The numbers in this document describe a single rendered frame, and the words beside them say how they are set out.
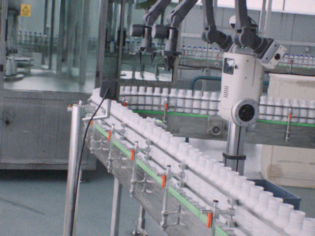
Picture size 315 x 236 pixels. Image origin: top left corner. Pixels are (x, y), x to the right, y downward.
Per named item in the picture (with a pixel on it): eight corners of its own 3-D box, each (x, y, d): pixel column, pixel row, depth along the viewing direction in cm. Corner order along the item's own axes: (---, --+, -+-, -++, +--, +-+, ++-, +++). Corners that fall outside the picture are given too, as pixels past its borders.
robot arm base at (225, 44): (226, 54, 366) (237, 36, 366) (215, 46, 363) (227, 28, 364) (220, 53, 374) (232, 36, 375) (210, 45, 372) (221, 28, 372)
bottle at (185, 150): (192, 187, 246) (196, 145, 244) (189, 191, 241) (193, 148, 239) (177, 185, 248) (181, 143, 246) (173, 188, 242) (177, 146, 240)
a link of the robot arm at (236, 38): (260, 38, 323) (255, 38, 328) (245, 26, 320) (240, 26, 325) (250, 53, 322) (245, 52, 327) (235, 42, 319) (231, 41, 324)
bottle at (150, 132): (141, 159, 291) (144, 123, 289) (154, 160, 292) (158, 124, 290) (143, 162, 285) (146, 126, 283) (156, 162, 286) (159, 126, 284)
